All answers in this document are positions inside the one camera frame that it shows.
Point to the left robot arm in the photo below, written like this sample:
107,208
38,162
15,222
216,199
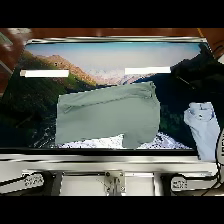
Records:
33,182

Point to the pale green shirt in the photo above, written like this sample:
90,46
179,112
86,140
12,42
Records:
106,116

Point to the silver frame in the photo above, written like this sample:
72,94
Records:
83,160

